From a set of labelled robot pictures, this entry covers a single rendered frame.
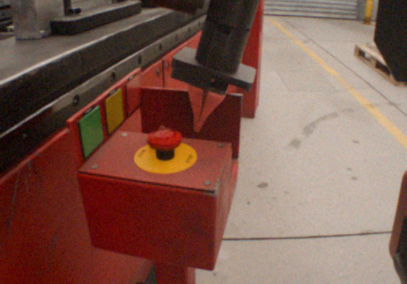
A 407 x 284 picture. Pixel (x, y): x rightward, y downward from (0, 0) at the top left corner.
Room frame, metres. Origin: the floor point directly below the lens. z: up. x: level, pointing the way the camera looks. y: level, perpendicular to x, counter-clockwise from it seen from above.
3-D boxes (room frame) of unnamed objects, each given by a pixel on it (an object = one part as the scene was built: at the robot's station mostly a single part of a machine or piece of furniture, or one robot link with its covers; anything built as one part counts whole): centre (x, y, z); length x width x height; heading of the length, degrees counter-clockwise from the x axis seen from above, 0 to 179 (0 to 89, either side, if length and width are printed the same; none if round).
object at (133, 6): (0.76, 0.21, 0.89); 0.30 x 0.05 x 0.03; 165
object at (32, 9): (1.41, 0.09, 0.92); 1.67 x 0.06 x 0.10; 165
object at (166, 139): (0.36, 0.04, 0.79); 0.04 x 0.04 x 0.04
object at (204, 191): (0.40, 0.04, 0.75); 0.20 x 0.16 x 0.18; 167
